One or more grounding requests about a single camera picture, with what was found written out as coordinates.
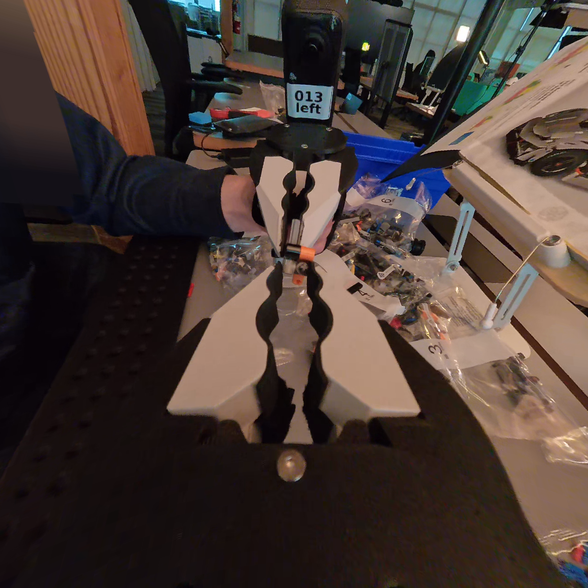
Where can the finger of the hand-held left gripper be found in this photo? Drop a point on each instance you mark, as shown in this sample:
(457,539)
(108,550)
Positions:
(271,193)
(328,193)

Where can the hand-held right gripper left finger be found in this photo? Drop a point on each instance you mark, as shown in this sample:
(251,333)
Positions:
(220,367)

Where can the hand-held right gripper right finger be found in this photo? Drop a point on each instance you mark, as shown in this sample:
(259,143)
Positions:
(367,367)

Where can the black gear rack assembly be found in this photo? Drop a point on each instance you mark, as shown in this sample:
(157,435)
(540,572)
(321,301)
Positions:
(296,251)

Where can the person's left forearm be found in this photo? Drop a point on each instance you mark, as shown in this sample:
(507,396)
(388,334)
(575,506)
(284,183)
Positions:
(151,193)

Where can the person's left hand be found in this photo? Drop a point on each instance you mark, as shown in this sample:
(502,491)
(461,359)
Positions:
(236,202)

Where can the clear bag of dark parts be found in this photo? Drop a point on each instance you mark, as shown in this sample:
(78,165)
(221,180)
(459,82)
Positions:
(367,248)

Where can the black pouch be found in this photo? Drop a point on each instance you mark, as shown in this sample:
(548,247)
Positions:
(248,125)

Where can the blue plastic bin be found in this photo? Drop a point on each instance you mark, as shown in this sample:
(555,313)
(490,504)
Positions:
(390,151)

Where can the clear bag of mixed parts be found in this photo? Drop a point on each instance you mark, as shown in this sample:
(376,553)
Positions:
(234,262)

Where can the red fire extinguisher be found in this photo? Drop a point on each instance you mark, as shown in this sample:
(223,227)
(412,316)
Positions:
(236,18)

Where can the red flat pouch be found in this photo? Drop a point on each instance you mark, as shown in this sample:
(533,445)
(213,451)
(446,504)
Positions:
(239,112)

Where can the blue flat item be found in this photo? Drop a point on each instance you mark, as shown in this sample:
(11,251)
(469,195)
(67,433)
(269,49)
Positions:
(200,118)

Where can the black toy wheel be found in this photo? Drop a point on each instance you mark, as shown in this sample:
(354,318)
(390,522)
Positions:
(417,247)

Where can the black perforated board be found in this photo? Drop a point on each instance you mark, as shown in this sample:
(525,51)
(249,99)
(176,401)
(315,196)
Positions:
(115,344)

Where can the white slotted stand leg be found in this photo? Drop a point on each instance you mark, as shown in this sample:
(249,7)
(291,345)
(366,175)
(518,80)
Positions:
(459,234)
(517,294)

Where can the black office chair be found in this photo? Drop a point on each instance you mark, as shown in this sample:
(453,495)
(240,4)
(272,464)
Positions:
(170,69)

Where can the black tripod pole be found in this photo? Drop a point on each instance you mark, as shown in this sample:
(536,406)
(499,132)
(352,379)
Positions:
(464,69)

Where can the instruction booklet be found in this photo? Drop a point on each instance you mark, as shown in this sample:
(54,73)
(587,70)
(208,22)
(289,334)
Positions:
(505,193)

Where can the wooden pillar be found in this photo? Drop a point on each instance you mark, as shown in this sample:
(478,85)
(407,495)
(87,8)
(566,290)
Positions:
(92,69)

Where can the clear bag red blue parts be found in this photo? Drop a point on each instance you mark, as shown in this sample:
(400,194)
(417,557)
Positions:
(569,560)

